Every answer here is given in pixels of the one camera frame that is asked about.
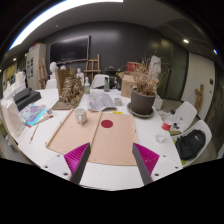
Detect tall white plaster statue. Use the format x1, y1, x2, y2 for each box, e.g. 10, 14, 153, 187
148, 54, 163, 81

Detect small white plaster figure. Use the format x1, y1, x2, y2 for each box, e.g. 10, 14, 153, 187
75, 67, 85, 86

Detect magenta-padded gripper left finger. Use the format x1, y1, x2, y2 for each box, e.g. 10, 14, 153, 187
41, 142, 92, 185

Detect white mug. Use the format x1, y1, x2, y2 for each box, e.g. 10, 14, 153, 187
73, 107, 89, 125

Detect long ceiling light strip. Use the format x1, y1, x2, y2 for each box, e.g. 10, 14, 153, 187
8, 0, 124, 51

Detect papers on chair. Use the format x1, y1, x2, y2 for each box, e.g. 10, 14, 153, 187
169, 114, 184, 134

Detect white plaster bust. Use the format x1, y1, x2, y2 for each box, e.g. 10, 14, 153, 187
49, 61, 59, 81

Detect small green spray bottle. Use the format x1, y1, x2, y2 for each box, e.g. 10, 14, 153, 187
83, 76, 91, 96

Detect colourful printed book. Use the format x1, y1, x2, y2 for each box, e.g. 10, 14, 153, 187
18, 103, 48, 127

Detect cardboard box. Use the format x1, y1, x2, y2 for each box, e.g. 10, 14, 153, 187
118, 71, 138, 99

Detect beige canvas table mat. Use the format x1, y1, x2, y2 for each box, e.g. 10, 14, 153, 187
45, 108, 138, 167

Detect grey plant saucer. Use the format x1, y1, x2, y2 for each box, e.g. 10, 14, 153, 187
126, 102, 155, 120

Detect black backpack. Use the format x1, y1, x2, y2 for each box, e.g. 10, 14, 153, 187
175, 129, 207, 161

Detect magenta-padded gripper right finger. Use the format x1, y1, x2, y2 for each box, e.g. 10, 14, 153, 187
132, 142, 184, 186

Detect black wall screen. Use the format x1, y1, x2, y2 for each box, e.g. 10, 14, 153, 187
49, 35, 91, 65

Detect black flat boxes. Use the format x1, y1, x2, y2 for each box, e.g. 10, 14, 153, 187
13, 87, 42, 112

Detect wooden easel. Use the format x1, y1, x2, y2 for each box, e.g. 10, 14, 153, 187
83, 53, 102, 83
37, 57, 49, 89

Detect white plastic chair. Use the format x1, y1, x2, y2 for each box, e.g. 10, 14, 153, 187
173, 101, 198, 133
90, 73, 110, 90
171, 119, 213, 168
45, 78, 58, 90

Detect red box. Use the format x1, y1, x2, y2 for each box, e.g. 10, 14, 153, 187
126, 61, 143, 73

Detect dark grey bottle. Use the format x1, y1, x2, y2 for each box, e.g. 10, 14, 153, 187
103, 77, 111, 93

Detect golden relief sculpture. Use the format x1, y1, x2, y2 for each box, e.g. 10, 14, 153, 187
52, 68, 85, 111

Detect wooden figure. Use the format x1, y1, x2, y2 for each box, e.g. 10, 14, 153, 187
194, 83, 205, 114

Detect white cabinet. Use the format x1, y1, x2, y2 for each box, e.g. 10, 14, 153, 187
25, 43, 48, 90

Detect dried plant in grey pot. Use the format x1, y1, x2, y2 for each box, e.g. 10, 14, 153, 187
129, 57, 161, 116

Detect open printed magazine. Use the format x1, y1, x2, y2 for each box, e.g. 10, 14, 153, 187
87, 89, 118, 112

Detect flat round red coaster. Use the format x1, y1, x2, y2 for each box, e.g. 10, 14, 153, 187
100, 119, 114, 129

